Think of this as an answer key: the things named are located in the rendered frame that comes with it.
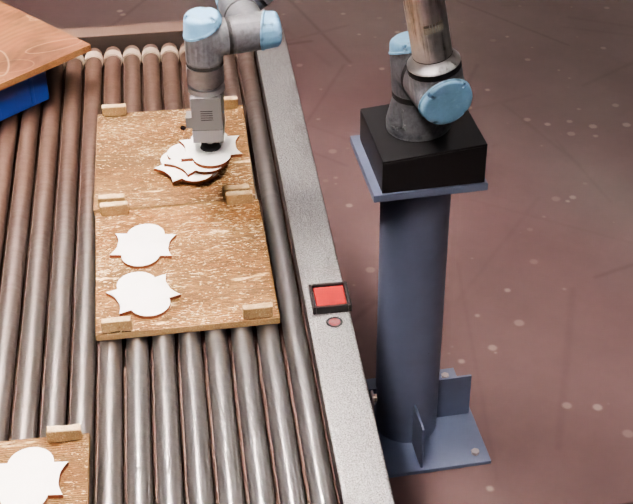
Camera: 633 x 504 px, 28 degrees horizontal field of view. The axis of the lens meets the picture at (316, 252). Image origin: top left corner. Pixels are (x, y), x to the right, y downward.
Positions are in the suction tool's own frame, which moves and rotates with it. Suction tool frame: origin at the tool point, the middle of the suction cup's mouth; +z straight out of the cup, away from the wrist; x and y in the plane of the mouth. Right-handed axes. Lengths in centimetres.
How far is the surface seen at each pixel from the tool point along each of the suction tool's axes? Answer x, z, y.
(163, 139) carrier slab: -13.0, 12.8, -26.5
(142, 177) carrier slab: -16.5, 12.8, -10.5
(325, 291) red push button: 23.1, 13.5, 31.1
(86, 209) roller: -27.9, 14.5, -0.6
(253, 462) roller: 10, 15, 76
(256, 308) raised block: 9.8, 10.3, 40.0
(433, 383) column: 53, 86, -21
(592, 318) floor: 107, 106, -70
